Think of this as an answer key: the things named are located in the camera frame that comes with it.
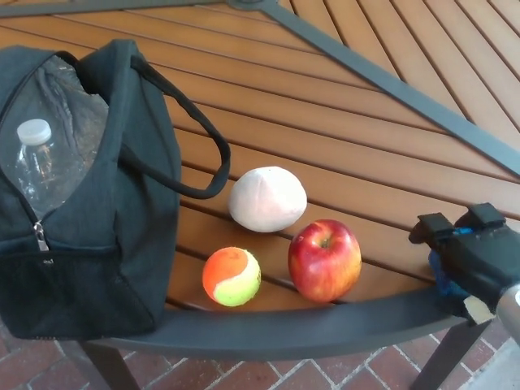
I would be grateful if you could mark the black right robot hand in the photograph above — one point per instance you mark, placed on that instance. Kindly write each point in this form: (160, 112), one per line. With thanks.
(483, 260)

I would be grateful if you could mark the blue rubik cube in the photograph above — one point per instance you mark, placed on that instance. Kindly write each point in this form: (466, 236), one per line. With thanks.
(440, 280)

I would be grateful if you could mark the red apple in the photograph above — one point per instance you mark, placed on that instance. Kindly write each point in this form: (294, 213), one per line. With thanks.
(325, 264)

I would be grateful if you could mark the clear plastic water bottle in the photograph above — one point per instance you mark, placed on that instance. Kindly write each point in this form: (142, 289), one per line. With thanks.
(44, 162)

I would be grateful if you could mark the white round soft toy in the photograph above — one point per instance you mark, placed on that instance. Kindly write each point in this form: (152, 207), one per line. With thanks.
(266, 201)

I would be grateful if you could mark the orange and yellow tennis ball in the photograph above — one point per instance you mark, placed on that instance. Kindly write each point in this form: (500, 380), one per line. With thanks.
(231, 276)

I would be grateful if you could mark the dark grey insulated lunch bag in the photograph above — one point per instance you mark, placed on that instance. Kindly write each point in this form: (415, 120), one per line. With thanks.
(130, 203)

